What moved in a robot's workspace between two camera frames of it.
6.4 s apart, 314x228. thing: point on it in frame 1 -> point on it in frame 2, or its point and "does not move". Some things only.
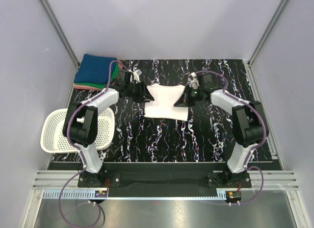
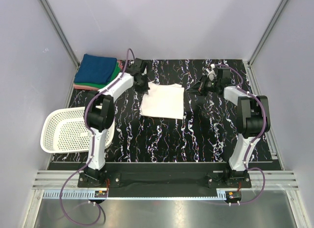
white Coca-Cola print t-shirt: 165,98 does not move
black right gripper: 187,97 -> 202,85
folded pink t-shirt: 94,88 does not move
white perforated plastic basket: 53,140 does not move
